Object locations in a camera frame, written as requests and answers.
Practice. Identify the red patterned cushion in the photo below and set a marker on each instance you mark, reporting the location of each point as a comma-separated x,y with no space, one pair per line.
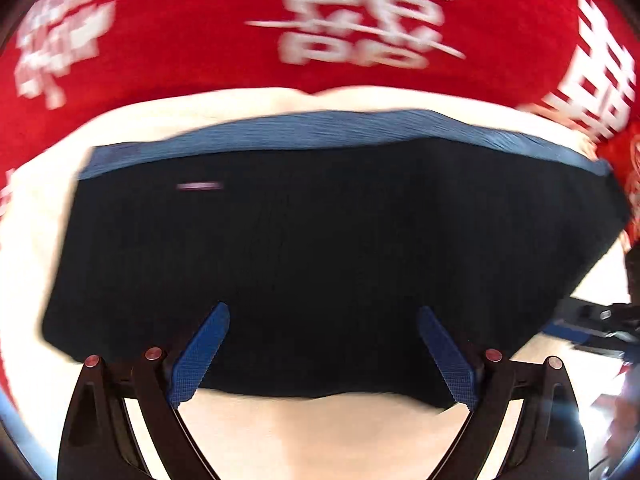
627,170

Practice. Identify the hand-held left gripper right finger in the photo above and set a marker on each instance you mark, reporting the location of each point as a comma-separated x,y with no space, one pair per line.
450,360

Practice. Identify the black pants with blue waistband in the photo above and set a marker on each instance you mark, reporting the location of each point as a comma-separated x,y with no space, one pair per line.
320,240

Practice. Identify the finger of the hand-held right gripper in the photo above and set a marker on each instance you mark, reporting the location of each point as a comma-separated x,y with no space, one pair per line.
592,312
570,332

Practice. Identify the red printed blanket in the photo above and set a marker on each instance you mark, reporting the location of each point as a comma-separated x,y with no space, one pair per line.
175,20

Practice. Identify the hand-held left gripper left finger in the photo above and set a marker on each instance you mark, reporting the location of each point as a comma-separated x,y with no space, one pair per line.
197,355

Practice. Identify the cream blanket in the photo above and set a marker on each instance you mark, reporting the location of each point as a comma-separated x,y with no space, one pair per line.
310,435

